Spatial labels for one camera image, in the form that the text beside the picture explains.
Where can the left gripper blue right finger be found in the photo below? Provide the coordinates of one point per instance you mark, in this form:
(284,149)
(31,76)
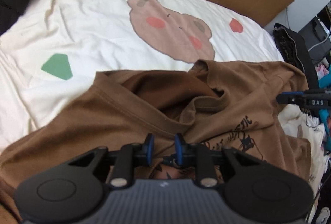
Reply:
(183,150)

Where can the brown printed t-shirt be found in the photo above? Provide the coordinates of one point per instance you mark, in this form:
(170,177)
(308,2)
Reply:
(215,103)

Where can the folded black garment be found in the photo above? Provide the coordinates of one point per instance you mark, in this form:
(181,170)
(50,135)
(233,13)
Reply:
(292,47)

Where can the cream bear print bedsheet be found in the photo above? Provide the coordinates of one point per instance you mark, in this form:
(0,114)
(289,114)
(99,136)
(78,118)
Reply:
(52,54)

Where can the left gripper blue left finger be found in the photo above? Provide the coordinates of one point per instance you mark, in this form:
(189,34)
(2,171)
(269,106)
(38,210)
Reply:
(148,149)

